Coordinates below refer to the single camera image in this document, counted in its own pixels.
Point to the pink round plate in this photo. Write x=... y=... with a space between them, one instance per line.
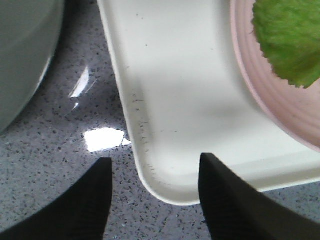
x=295 y=110

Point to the green lettuce leaf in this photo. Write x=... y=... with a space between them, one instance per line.
x=288 y=33

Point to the cream bear serving tray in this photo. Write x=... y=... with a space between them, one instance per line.
x=183 y=94

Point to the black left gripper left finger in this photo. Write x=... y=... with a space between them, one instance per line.
x=81 y=213

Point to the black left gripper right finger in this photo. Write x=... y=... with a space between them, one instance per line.
x=234 y=210

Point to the pale green electric pot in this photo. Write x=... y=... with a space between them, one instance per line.
x=29 y=33

